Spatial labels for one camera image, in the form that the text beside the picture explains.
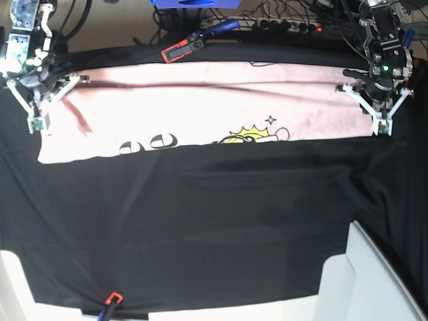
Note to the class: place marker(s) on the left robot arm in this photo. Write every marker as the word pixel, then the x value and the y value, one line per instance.
pixel 378 17

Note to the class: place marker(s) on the white power strip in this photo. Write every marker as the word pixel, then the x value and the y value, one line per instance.
pixel 287 25

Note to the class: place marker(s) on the blue clamp at front edge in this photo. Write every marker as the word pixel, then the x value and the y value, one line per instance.
pixel 110 305

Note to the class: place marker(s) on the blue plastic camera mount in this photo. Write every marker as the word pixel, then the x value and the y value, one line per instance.
pixel 177 4

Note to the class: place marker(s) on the blue clamp handle right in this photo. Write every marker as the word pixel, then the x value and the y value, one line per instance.
pixel 408 38

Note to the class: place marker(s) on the orange black clamp, blue handles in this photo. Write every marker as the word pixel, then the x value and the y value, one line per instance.
pixel 196 41

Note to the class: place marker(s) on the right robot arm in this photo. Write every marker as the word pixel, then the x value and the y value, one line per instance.
pixel 29 16

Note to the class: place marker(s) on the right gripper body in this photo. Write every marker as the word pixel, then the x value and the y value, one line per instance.
pixel 29 59

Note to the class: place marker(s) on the light pink T-shirt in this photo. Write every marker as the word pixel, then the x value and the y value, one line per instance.
pixel 148 107

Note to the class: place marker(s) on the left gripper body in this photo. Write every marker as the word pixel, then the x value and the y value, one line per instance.
pixel 390 68

